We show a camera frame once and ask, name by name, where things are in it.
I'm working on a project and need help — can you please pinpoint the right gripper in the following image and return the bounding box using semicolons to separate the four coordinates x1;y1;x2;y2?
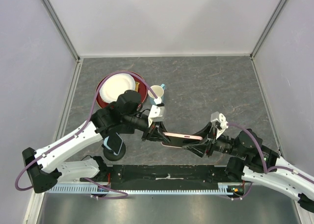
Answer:
182;122;246;158

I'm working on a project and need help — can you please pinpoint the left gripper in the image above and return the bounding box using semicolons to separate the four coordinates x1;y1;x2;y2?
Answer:
123;111;171;143

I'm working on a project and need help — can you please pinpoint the pink case phone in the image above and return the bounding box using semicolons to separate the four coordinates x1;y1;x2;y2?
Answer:
161;132;203;148

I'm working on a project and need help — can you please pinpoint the blue case phone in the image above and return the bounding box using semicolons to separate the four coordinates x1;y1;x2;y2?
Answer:
104;133;123;155

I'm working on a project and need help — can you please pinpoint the black round phone stand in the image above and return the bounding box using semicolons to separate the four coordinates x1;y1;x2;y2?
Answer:
103;145;126;161

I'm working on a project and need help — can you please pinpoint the black folding phone stand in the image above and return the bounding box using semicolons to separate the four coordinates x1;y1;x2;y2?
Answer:
108;124;135;134

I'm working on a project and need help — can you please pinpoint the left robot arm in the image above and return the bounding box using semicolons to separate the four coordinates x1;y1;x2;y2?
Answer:
22;90;167;194

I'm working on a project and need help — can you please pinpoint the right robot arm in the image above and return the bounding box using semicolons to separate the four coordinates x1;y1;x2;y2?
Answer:
183;123;314;212

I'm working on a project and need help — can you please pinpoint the light blue mug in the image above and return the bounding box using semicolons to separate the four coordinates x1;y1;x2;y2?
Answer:
148;84;165;105

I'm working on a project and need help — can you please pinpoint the red round tray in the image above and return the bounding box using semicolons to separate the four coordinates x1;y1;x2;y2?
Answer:
96;72;148;108

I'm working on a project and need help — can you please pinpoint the yellow sponge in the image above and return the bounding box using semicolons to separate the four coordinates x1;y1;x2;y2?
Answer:
134;81;140;92

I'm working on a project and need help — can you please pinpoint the white paper plate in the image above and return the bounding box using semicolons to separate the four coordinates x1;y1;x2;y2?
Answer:
99;73;135;103

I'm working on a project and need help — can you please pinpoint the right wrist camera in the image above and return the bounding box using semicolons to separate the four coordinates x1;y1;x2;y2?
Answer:
210;111;229;135

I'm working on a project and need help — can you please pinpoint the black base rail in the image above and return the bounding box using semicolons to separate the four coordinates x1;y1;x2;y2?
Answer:
48;165;249;195

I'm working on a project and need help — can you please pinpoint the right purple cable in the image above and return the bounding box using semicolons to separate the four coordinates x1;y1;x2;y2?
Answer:
227;122;314;185

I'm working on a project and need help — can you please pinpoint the purple cable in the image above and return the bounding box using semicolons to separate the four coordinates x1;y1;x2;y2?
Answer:
14;72;160;192
227;122;314;185

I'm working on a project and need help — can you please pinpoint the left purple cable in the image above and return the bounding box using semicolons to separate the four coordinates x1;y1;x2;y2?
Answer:
14;72;160;192

